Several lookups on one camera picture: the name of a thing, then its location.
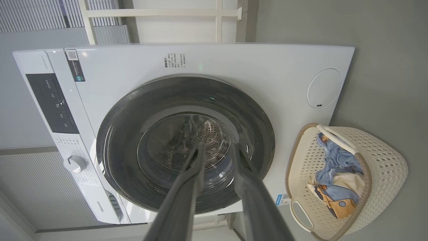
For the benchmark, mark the white metal railing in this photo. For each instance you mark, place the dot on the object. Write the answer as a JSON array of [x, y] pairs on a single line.
[[160, 12]]

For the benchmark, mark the white front-load washing machine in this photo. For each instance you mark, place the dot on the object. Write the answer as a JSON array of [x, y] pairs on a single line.
[[234, 63]]

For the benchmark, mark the black QR code sticker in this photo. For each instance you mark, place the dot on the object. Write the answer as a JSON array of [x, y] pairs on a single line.
[[75, 67]]

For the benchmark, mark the stainless steel washing machine drum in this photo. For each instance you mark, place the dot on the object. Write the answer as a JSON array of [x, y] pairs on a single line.
[[214, 130]]

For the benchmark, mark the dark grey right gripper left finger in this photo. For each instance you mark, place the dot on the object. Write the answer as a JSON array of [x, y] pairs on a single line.
[[180, 201]]

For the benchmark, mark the silver washing machine dial knob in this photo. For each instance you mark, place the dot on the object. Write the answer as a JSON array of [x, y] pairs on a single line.
[[75, 164]]

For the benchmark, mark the round white filter cover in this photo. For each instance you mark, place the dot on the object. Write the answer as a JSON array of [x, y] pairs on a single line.
[[324, 87]]

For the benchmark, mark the cream orange blue garment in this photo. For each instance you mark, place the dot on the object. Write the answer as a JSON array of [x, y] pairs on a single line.
[[349, 182]]

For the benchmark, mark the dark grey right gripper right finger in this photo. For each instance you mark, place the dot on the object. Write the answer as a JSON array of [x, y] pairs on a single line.
[[260, 214]]

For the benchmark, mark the cream perforated laundry basket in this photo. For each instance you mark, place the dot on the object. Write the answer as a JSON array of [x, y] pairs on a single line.
[[384, 160]]

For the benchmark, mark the black washing machine control panel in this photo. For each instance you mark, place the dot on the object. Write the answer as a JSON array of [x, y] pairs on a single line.
[[50, 100]]

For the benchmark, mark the dark washing machine door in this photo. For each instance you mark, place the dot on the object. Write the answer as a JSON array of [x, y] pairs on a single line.
[[127, 134]]

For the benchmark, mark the blue energy label sticker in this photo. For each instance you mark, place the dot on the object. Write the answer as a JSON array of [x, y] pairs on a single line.
[[282, 199]]

